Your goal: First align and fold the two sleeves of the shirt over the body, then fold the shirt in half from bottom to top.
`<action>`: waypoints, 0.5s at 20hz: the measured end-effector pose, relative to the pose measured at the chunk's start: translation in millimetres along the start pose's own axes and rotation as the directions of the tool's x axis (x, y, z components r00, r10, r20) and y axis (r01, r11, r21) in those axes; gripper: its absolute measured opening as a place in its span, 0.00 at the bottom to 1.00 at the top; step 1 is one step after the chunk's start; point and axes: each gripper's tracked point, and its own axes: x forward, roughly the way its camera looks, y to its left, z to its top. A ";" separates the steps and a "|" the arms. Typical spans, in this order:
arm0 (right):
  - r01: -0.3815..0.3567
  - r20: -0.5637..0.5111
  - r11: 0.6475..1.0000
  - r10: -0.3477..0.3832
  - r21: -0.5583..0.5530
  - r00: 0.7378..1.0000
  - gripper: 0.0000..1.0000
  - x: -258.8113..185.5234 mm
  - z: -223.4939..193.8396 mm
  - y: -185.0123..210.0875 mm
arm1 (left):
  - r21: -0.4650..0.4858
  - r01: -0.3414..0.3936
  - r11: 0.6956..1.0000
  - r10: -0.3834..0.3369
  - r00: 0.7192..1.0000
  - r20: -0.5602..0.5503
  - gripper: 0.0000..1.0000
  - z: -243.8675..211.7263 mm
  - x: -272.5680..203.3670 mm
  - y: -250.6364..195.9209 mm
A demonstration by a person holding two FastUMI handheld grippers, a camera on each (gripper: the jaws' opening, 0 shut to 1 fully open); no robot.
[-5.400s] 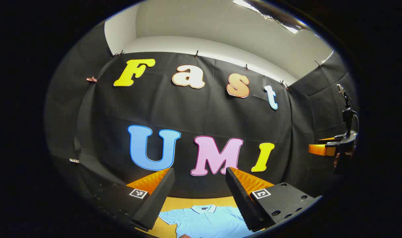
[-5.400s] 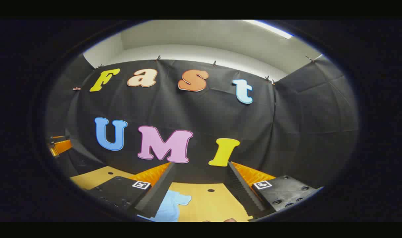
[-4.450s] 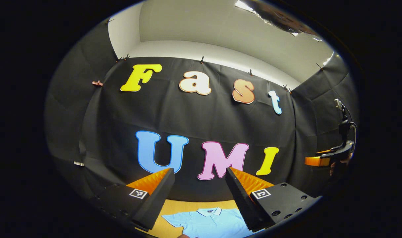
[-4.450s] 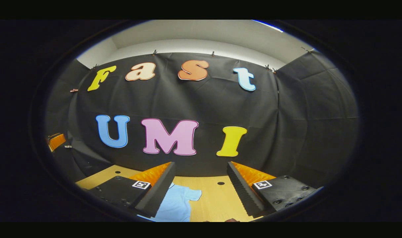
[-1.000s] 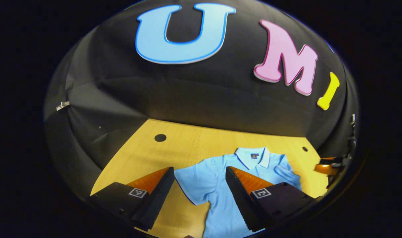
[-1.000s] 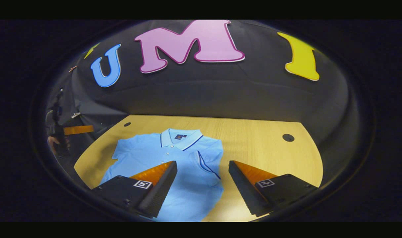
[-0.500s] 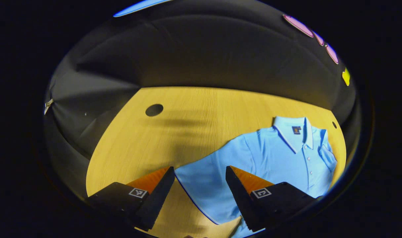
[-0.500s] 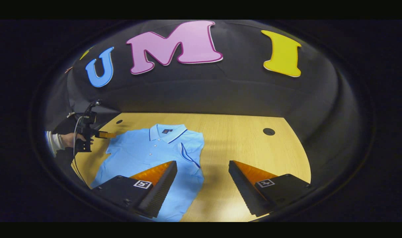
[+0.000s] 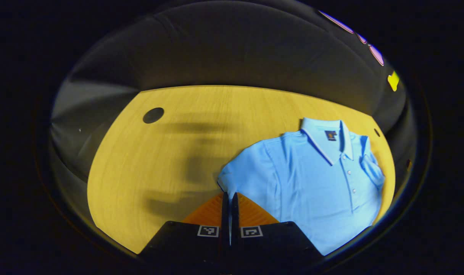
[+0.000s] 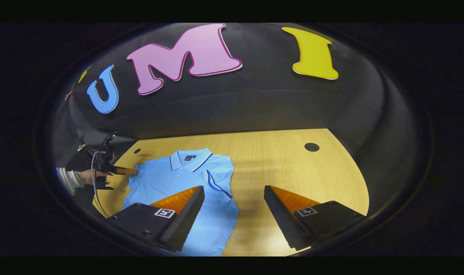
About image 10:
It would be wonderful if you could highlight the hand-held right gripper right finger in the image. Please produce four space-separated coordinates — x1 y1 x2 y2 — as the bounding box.
263 185 367 252

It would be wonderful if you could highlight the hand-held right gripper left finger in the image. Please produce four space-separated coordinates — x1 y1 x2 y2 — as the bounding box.
105 186 205 253

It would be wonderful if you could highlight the light blue T-shirt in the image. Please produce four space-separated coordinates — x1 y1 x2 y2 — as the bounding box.
123 148 240 257

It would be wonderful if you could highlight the black backdrop cloth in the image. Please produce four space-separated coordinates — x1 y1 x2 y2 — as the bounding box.
51 23 421 216

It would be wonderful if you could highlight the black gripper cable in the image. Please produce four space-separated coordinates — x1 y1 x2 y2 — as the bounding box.
90 150 110 219

